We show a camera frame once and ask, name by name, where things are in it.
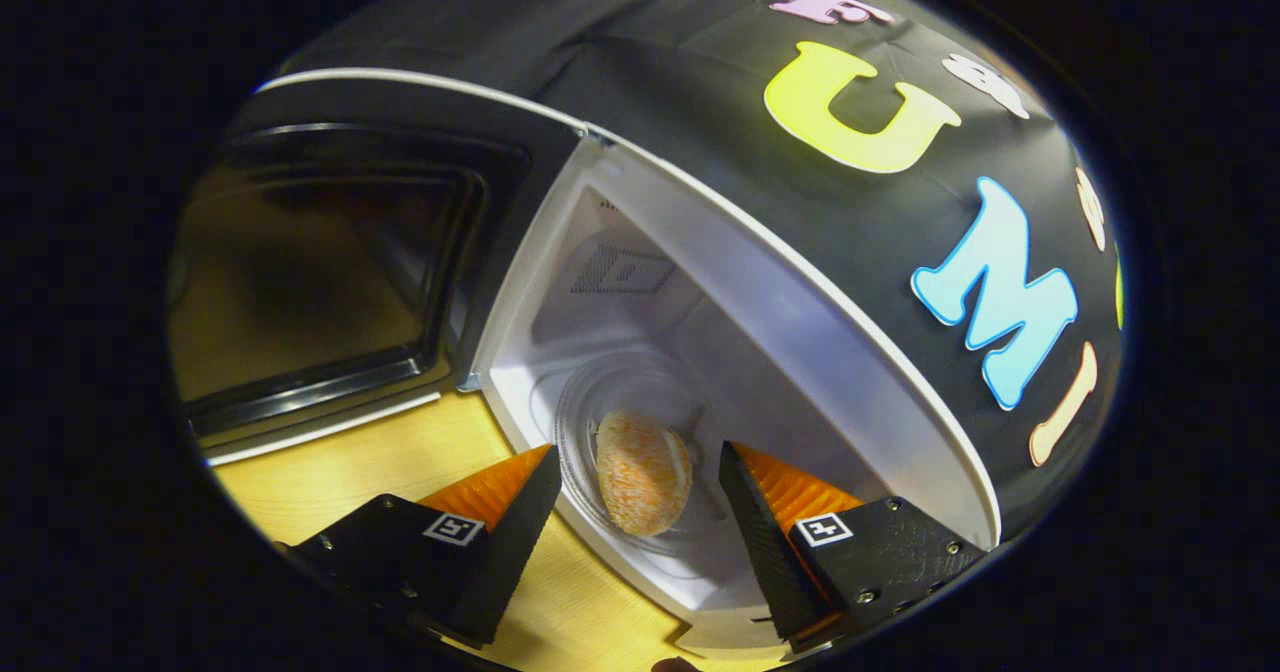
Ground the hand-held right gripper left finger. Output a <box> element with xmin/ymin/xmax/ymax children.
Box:
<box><xmin>285</xmin><ymin>444</ymin><xmax>563</xmax><ymax>650</ymax></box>

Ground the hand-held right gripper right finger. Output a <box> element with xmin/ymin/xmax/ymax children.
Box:
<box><xmin>718</xmin><ymin>441</ymin><xmax>991</xmax><ymax>653</ymax></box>

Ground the round orange speckled bun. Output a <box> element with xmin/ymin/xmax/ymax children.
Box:
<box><xmin>596</xmin><ymin>410</ymin><xmax>693</xmax><ymax>538</ymax></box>

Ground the white microwave oven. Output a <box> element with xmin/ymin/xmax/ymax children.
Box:
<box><xmin>185</xmin><ymin>67</ymin><xmax>1003</xmax><ymax>653</ymax></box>

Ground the glass turntable plate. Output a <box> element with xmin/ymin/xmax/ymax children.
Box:
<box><xmin>553</xmin><ymin>352</ymin><xmax>763</xmax><ymax>565</ymax></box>

